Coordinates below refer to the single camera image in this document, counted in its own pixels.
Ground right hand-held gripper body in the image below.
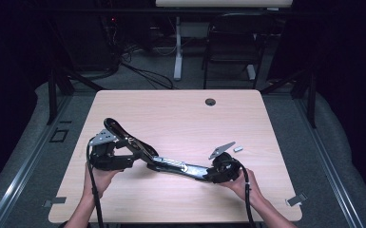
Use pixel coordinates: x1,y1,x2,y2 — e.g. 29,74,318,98
207,141,247,184

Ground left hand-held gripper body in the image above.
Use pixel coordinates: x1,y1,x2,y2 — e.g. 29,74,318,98
87,128,138,172

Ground black glossy strap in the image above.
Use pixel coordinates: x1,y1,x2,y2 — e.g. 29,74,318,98
103,117,218,183

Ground person's right hand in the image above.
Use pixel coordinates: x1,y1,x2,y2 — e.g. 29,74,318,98
223,168,264,206

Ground person's left hand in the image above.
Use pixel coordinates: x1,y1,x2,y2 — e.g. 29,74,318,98
83,164,124,203

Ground black metal stand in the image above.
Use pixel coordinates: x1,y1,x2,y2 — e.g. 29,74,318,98
45,63,106,126
259,67,318,129

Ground short white desk foot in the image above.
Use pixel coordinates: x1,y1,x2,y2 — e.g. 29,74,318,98
246,64,258,82

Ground white desk leg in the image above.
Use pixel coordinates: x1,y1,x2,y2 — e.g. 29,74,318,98
173,15,185,82

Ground black chair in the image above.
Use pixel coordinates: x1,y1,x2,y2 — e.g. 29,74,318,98
201,11,278,90

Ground white desk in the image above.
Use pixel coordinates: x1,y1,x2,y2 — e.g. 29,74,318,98
155,0,295,9

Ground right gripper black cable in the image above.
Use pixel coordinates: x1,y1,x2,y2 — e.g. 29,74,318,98
231,159,257,228

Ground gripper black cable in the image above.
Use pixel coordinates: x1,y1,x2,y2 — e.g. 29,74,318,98
231,159,257,228
86,137,105,228

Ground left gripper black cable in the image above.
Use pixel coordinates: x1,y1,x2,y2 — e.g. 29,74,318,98
86,137,105,228

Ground grey table corner bracket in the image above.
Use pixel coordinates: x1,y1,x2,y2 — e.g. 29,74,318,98
285,192,309,208
42,196,67,209

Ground black floor cables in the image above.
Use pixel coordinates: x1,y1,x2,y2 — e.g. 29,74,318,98
119,44,176,91

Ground white cable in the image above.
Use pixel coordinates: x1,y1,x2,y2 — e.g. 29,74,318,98
153,37,179,57

